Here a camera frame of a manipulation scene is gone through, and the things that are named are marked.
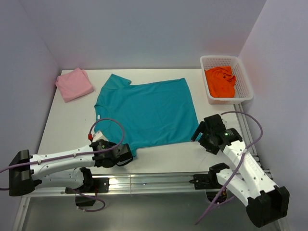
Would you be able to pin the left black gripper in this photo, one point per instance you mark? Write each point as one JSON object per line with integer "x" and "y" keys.
{"x": 110, "y": 144}

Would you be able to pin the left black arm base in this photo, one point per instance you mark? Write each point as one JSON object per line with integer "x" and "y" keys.
{"x": 100, "y": 185}

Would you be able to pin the teal t-shirt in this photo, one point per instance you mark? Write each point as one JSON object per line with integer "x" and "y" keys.
{"x": 146, "y": 115}

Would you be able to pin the folded pink t-shirt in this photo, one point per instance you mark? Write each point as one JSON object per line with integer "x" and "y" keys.
{"x": 74, "y": 84}

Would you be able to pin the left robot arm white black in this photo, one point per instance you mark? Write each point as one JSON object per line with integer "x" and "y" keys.
{"x": 69, "y": 169}

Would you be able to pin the aluminium mounting rail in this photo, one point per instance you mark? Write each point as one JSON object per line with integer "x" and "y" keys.
{"x": 149, "y": 183}

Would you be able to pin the white plastic basket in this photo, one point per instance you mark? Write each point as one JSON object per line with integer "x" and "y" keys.
{"x": 243, "y": 89}

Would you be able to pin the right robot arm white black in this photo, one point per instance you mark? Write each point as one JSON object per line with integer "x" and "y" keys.
{"x": 264, "y": 200}

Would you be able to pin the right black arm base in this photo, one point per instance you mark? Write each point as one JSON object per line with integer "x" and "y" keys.
{"x": 204, "y": 181}

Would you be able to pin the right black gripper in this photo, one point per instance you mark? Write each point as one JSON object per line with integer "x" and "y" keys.
{"x": 211, "y": 148}

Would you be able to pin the black box under rail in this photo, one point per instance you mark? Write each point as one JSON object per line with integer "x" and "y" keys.
{"x": 82, "y": 201}

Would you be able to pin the orange t-shirt in basket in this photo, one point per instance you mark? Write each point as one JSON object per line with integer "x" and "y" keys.
{"x": 221, "y": 82}

